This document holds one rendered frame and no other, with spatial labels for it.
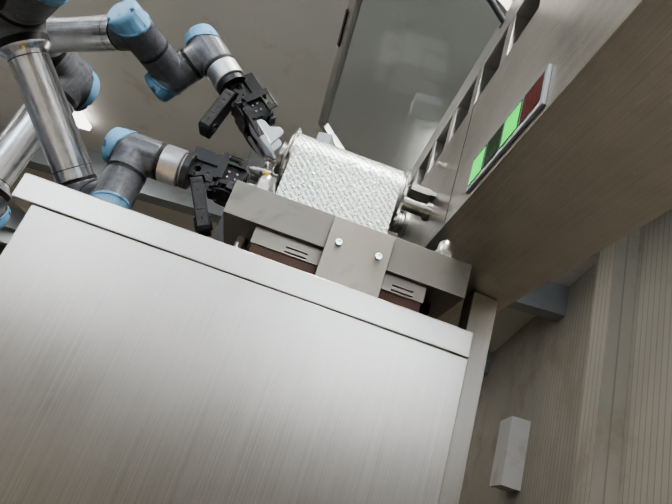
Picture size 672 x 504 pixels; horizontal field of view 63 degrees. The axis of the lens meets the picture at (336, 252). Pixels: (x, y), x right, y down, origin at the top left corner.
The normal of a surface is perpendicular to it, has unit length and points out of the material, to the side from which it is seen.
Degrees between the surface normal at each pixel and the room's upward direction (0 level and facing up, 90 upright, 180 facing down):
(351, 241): 90
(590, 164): 180
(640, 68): 180
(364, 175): 90
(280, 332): 90
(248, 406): 90
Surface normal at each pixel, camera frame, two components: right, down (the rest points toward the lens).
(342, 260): 0.18, -0.36
